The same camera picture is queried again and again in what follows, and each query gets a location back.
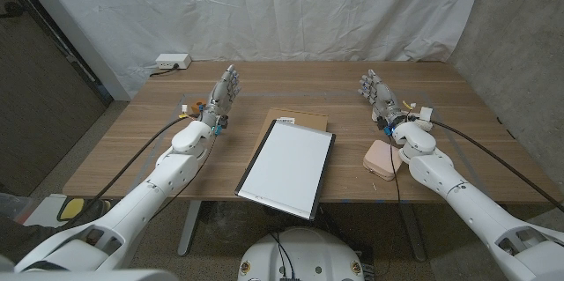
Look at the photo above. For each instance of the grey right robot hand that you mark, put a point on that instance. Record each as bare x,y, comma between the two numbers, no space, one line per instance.
383,98

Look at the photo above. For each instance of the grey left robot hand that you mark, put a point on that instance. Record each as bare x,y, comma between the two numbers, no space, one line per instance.
220,100

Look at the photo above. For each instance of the small black-framed whiteboard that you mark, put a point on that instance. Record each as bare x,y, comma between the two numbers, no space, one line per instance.
286,166

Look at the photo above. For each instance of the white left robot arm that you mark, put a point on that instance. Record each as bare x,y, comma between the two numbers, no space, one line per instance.
145,193

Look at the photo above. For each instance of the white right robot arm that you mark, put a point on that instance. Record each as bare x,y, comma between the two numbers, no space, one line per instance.
462,201

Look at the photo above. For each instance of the pink jewelry box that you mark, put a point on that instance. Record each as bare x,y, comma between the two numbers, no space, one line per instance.
379,160

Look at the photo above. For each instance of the brown cardboard box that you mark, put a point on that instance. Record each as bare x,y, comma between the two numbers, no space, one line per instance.
308,119

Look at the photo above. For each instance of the white power strip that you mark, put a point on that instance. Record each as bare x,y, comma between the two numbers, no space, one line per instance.
172,61

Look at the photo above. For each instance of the white backdrop cloth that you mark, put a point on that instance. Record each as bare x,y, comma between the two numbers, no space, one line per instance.
308,8

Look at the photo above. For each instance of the grey table leg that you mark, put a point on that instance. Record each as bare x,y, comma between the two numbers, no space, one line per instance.
189,228
414,237

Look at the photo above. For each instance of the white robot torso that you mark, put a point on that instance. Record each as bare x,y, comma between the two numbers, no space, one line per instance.
308,254

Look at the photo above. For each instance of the yellow and black floor object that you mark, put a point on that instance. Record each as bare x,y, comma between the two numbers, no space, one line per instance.
71,208

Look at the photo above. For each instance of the clear plastic bin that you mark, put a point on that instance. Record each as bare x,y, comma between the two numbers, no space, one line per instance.
13,206

